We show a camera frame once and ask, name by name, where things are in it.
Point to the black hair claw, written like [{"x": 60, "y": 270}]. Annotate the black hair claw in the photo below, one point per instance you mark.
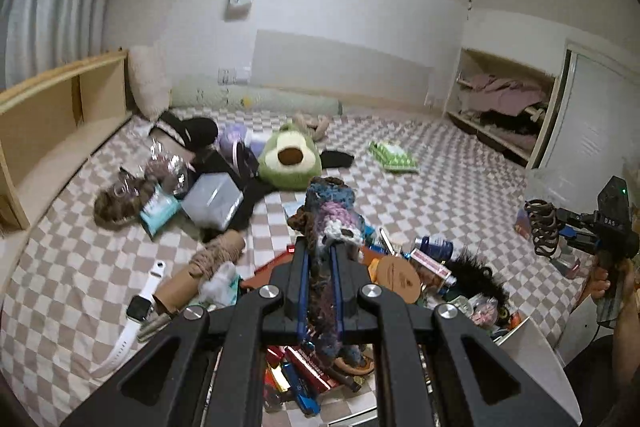
[{"x": 544, "y": 230}]

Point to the white fluffy pillow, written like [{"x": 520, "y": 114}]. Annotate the white fluffy pillow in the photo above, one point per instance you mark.
[{"x": 148, "y": 80}]

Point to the avocado plush toy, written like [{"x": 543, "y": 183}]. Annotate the avocado plush toy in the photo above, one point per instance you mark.
[{"x": 289, "y": 159}]

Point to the black bag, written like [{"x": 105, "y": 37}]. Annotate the black bag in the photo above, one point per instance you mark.
[{"x": 193, "y": 134}]

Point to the person right hand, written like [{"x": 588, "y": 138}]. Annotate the person right hand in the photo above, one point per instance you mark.
[{"x": 599, "y": 281}]

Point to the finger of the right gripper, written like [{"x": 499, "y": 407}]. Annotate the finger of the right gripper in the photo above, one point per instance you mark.
[
  {"x": 586, "y": 241},
  {"x": 568, "y": 218}
]

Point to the cardboard tube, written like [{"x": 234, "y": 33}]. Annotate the cardboard tube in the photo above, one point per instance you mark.
[{"x": 174, "y": 294}]

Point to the blue bottle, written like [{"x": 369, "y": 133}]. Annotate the blue bottle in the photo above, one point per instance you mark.
[{"x": 436, "y": 247}]

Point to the open closet shelf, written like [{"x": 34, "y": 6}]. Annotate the open closet shelf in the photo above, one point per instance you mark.
[{"x": 505, "y": 104}]

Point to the wooden shelf headboard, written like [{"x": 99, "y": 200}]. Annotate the wooden shelf headboard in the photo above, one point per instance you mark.
[{"x": 50, "y": 126}]

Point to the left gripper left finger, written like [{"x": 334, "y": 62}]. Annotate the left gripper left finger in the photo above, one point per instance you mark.
[{"x": 206, "y": 368}]

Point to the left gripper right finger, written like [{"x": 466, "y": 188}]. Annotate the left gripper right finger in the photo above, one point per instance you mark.
[{"x": 434, "y": 367}]

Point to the green checkered pouch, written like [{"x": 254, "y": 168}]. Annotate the green checkered pouch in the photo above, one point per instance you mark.
[{"x": 392, "y": 158}]

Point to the white storage box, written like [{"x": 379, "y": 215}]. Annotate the white storage box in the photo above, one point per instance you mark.
[{"x": 525, "y": 345}]

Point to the white smart watch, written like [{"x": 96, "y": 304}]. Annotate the white smart watch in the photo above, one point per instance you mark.
[{"x": 137, "y": 312}]

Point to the teal wipes pack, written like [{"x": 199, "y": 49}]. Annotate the teal wipes pack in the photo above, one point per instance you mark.
[{"x": 158, "y": 211}]

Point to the clear plastic box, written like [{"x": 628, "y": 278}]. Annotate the clear plastic box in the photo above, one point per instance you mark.
[{"x": 212, "y": 201}]

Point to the red playing card box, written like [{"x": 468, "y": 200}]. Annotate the red playing card box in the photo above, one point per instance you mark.
[{"x": 433, "y": 275}]

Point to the brown patterned pouch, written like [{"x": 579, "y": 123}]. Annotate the brown patterned pouch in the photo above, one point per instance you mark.
[{"x": 121, "y": 203}]

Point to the black feather puff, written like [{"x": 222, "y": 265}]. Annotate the black feather puff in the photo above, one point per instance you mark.
[{"x": 475, "y": 277}]

